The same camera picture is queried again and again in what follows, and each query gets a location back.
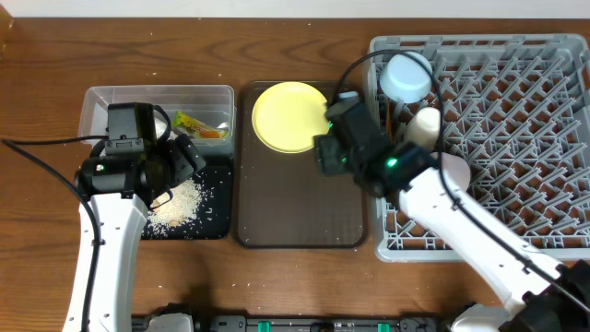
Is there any yellow plate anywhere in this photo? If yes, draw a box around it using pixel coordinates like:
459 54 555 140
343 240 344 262
252 81 330 154

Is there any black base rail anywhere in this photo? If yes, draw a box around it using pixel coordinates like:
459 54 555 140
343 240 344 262
131 303 450 332

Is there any grey dishwasher rack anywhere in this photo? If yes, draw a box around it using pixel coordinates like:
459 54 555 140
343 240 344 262
363 33 589 261

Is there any light blue bowl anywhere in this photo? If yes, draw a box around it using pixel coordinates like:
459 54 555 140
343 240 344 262
379 52 432 103

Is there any yellow snack wrapper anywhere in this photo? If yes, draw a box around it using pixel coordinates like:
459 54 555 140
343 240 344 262
171 111 228 139

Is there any pink bowl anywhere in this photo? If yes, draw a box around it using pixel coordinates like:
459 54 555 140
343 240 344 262
442 153 471 191

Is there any black waste tray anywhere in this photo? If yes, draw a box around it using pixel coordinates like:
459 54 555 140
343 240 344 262
156 157 233 240

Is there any cream cup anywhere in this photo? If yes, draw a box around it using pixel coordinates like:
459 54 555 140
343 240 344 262
403 107 441 150

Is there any clear plastic waste bin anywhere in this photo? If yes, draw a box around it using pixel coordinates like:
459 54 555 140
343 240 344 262
78 85 236 158

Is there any pile of rice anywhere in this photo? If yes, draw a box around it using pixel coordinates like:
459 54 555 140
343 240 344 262
142 179 215 240

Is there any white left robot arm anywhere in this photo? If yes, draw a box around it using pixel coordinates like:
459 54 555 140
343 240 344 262
64 135 206 331

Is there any wooden chopstick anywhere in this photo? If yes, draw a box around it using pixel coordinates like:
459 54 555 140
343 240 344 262
385 97 393 141

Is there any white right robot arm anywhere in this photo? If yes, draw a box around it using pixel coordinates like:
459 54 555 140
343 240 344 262
313 135 589 331

